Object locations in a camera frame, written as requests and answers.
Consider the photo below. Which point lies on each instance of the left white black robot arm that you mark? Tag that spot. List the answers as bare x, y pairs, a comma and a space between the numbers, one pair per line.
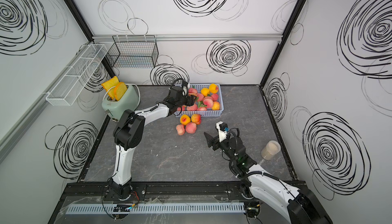
129, 132

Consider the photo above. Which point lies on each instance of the mint green toaster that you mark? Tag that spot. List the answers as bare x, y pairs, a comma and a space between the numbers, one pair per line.
129, 101

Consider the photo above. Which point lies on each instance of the pink peach with leaf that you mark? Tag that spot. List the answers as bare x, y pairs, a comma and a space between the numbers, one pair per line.
207, 102

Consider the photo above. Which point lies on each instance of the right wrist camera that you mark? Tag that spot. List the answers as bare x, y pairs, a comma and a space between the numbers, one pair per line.
222, 129

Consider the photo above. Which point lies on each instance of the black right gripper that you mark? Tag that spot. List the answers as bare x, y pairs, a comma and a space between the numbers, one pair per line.
213, 141

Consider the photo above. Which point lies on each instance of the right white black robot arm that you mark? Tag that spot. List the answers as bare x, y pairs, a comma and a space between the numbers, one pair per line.
296, 205

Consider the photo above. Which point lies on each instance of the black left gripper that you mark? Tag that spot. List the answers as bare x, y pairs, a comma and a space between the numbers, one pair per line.
190, 100

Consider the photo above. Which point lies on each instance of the orange yellow peach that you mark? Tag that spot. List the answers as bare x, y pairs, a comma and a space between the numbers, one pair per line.
216, 106

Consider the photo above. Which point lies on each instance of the white wire wall shelf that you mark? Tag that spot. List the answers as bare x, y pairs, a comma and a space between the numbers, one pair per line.
86, 72

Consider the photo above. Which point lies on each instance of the pale pink peach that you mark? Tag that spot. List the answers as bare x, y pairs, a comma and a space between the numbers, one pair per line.
180, 129

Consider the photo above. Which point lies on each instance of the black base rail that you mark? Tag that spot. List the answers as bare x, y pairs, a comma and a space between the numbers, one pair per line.
146, 190

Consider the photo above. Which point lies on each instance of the light blue plastic basket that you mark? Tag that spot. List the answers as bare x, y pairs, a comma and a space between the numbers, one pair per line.
209, 112

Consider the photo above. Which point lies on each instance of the black wire wall basket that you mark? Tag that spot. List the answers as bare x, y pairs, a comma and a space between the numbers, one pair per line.
136, 51

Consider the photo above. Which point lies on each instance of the yellow toast slice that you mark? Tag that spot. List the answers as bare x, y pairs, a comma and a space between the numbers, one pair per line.
119, 91
110, 85

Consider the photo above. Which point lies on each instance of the white slotted cable duct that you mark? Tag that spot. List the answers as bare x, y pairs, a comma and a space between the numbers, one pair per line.
157, 208

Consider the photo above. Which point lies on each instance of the front yellow toast slice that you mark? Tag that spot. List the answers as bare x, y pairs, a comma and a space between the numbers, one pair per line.
119, 91

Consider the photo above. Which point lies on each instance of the rear yellow toast slice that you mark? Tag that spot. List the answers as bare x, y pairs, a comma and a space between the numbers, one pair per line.
110, 85

